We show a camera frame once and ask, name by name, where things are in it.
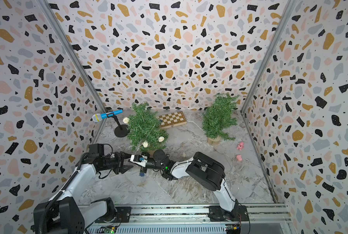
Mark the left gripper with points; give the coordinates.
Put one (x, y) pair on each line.
(123, 155)

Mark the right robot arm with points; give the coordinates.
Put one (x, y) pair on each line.
(229, 209)

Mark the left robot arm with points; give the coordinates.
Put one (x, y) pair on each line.
(62, 215)

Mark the left green christmas tree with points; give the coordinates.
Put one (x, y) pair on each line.
(145, 133)

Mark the green christmas tree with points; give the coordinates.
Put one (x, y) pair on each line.
(145, 133)
(218, 117)

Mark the right green christmas tree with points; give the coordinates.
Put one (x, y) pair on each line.
(218, 117)

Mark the wooden chessboard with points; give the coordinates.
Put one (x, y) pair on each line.
(171, 120)

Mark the blue toy microphone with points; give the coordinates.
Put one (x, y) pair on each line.
(100, 117)

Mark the pink pig toy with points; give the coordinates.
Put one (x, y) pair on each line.
(240, 146)

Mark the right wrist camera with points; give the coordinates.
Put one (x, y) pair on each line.
(139, 160)

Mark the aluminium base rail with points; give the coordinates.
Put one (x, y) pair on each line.
(258, 218)

